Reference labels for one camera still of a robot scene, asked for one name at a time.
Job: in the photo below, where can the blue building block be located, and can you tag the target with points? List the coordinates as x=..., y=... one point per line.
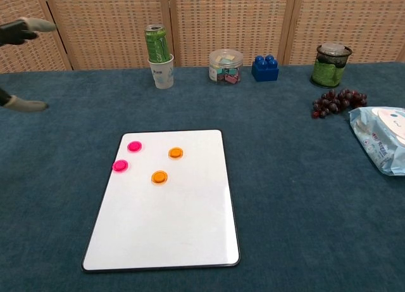
x=265, y=72

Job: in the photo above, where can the green drink can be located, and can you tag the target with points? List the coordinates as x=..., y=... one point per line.
x=156, y=45

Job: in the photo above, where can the green jar with black mesh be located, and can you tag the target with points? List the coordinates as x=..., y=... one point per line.
x=329, y=68

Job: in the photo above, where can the white magnetic board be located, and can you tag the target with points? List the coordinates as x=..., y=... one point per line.
x=164, y=216

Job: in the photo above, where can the light blue wet wipes pack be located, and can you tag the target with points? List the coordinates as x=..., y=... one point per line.
x=383, y=140

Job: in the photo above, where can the woven wooden folding screen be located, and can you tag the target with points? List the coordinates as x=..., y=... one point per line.
x=228, y=22

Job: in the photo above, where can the orange round magnet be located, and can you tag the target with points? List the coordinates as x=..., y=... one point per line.
x=175, y=153
x=159, y=177

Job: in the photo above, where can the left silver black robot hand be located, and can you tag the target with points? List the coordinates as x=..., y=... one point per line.
x=16, y=32

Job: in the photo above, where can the teal table cloth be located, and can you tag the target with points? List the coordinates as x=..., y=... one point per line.
x=300, y=209

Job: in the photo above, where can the dark red grape bunch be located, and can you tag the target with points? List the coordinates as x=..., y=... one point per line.
x=340, y=100

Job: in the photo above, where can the white paper cup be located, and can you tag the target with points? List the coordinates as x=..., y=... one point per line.
x=162, y=76

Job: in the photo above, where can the clear jar of binder clips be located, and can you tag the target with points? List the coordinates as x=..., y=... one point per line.
x=225, y=68

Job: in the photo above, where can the pink round magnet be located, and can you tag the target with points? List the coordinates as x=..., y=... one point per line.
x=134, y=146
x=120, y=166

